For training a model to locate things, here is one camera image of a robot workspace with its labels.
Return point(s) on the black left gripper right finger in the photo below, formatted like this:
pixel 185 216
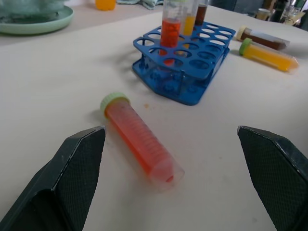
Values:
pixel 274 173

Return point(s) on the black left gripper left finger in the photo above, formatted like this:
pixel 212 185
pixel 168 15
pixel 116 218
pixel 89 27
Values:
pixel 60 183

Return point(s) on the red liquid tube green cap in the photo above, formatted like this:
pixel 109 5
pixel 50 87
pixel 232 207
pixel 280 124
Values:
pixel 139 142

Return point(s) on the yellow liquid tube green cap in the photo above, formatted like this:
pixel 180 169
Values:
pixel 269 55

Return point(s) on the brown liquid tube cream cap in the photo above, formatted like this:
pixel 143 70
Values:
pixel 262 37

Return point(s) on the blue tube rack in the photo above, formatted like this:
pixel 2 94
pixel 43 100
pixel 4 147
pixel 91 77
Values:
pixel 190 62

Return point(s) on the paper cup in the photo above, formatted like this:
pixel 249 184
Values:
pixel 262 14

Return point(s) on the dark glass bottle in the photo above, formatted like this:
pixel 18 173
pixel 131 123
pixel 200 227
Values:
pixel 278 10

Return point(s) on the mint green plate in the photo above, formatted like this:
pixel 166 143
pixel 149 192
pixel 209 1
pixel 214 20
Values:
pixel 36 20

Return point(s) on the orange juice bottle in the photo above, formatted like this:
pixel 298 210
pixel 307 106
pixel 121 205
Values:
pixel 105 4

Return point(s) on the teal crumpled cloth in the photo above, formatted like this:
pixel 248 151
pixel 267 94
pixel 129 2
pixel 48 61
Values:
pixel 142 3

